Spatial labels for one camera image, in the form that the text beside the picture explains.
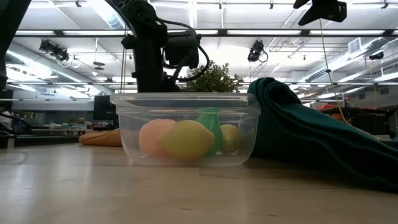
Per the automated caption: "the clear plastic tupperware container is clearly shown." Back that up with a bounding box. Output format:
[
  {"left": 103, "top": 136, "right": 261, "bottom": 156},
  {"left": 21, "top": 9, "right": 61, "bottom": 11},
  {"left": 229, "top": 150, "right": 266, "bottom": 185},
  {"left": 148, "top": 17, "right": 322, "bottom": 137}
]
[{"left": 109, "top": 91, "right": 262, "bottom": 167}]

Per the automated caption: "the thin yellow hanging cord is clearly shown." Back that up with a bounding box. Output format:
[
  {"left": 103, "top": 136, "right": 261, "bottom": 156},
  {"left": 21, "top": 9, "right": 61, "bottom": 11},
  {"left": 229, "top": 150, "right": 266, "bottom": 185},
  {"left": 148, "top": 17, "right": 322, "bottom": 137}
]
[{"left": 318, "top": 17, "right": 351, "bottom": 126}]

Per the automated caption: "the overhead light bar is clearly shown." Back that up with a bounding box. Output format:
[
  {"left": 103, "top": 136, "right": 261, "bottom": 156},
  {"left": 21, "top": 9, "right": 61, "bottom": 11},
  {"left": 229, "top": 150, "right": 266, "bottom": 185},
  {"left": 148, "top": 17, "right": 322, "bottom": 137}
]
[{"left": 13, "top": 28, "right": 398, "bottom": 38}]

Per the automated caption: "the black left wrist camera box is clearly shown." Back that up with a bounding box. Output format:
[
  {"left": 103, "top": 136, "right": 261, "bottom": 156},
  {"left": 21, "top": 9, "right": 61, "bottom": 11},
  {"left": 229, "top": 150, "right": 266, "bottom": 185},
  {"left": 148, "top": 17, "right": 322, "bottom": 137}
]
[{"left": 164, "top": 29, "right": 200, "bottom": 70}]

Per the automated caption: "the black background monitor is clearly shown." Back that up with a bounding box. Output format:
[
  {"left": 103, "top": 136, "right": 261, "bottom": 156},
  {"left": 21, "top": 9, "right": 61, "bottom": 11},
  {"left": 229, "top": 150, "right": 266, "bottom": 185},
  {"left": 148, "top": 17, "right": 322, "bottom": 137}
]
[{"left": 93, "top": 94, "right": 119, "bottom": 123}]

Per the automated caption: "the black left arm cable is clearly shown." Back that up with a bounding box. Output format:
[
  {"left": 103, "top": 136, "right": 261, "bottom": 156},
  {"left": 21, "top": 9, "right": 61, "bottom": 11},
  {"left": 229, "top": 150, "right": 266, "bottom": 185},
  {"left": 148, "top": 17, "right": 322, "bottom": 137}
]
[{"left": 154, "top": 17, "right": 211, "bottom": 83}]

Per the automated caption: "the yellow toy lemon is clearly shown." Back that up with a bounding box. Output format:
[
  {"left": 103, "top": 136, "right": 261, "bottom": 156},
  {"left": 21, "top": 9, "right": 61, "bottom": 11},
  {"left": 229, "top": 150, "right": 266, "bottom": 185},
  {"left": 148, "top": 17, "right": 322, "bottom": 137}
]
[
  {"left": 219, "top": 123, "right": 242, "bottom": 156},
  {"left": 157, "top": 119, "right": 216, "bottom": 162}
]

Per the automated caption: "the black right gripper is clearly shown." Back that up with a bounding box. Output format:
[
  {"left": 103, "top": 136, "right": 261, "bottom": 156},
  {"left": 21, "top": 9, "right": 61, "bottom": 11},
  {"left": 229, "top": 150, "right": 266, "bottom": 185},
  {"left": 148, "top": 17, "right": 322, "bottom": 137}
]
[{"left": 292, "top": 0, "right": 348, "bottom": 27}]

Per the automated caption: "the toy peach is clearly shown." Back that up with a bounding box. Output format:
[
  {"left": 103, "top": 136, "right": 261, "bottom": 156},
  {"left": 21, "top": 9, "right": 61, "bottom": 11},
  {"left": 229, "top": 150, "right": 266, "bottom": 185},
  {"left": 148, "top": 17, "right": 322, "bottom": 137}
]
[{"left": 138, "top": 118, "right": 177, "bottom": 158}]

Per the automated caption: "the artificial plant in black pot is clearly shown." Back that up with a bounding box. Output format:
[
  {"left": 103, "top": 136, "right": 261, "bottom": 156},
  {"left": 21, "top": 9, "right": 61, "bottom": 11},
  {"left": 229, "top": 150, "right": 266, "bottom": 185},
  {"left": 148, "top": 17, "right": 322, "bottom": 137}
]
[{"left": 185, "top": 60, "right": 244, "bottom": 93}]

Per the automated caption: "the orange cloth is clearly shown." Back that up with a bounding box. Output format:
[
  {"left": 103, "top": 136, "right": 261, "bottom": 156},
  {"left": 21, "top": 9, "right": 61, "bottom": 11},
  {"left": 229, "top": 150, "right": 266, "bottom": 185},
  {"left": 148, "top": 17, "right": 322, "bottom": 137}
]
[{"left": 78, "top": 129, "right": 123, "bottom": 148}]

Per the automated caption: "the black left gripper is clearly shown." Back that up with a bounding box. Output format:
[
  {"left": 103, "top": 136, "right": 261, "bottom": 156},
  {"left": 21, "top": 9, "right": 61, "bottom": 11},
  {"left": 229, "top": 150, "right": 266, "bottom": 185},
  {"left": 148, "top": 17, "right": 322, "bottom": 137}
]
[{"left": 121, "top": 32, "right": 181, "bottom": 93}]

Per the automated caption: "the background workbench with red items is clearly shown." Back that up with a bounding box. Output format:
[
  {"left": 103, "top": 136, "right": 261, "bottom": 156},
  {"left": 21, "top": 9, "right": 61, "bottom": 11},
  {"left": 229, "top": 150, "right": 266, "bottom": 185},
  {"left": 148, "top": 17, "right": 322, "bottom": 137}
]
[{"left": 317, "top": 103, "right": 398, "bottom": 140}]

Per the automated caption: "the green toy pepper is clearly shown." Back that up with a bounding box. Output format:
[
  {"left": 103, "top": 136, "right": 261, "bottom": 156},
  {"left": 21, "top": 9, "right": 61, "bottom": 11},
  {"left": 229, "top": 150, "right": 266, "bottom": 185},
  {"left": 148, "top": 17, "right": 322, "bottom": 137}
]
[{"left": 195, "top": 106, "right": 224, "bottom": 158}]

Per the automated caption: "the dark green cloth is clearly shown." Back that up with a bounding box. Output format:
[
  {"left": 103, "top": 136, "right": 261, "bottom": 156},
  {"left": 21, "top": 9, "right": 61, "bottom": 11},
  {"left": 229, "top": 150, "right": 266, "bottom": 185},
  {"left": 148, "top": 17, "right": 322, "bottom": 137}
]
[{"left": 246, "top": 77, "right": 398, "bottom": 194}]

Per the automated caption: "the black ceiling-mounted device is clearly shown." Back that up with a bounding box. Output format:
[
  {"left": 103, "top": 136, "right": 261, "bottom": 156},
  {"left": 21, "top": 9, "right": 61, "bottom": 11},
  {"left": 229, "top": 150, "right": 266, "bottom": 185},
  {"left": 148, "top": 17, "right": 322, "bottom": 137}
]
[
  {"left": 38, "top": 39, "right": 70, "bottom": 62},
  {"left": 247, "top": 39, "right": 266, "bottom": 63}
]

